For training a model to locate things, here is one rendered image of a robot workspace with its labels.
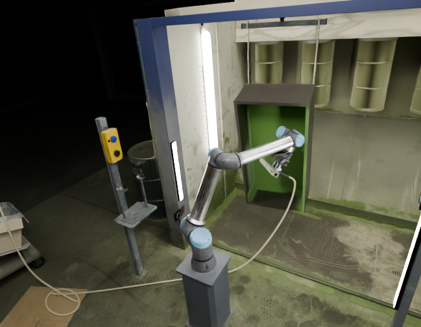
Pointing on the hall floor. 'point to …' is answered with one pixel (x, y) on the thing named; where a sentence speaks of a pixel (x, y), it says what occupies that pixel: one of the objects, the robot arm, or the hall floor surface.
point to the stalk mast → (122, 201)
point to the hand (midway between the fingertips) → (272, 170)
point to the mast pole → (412, 281)
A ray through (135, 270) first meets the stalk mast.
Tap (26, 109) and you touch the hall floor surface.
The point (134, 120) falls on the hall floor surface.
